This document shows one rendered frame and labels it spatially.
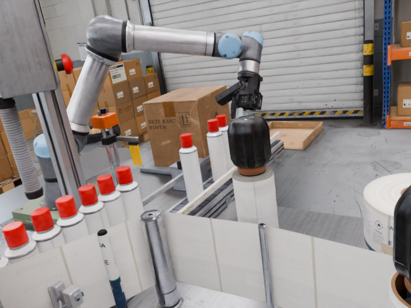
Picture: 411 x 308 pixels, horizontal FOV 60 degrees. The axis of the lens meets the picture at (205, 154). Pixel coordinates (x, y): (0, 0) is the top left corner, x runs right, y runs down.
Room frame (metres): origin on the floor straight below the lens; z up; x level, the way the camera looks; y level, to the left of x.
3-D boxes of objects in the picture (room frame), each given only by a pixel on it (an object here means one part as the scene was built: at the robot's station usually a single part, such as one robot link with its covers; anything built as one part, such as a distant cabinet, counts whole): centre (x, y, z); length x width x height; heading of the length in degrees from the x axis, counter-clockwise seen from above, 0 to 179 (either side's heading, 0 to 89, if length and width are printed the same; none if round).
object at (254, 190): (0.68, -0.09, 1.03); 0.09 x 0.09 x 0.30
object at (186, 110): (1.49, 0.04, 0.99); 0.30 x 0.24 x 0.27; 152
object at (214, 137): (1.09, -0.04, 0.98); 0.05 x 0.05 x 0.20
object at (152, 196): (1.03, 0.05, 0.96); 1.07 x 0.01 x 0.01; 145
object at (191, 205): (0.99, -0.01, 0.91); 1.07 x 0.01 x 0.02; 145
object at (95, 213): (0.68, 0.25, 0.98); 0.05 x 0.05 x 0.20
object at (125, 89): (5.18, 1.15, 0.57); 1.20 x 0.85 x 1.14; 153
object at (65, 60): (0.71, 0.24, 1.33); 0.04 x 0.03 x 0.04; 20
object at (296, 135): (1.59, -0.38, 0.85); 0.30 x 0.26 x 0.04; 145
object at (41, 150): (1.18, 0.50, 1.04); 0.13 x 0.12 x 0.14; 2
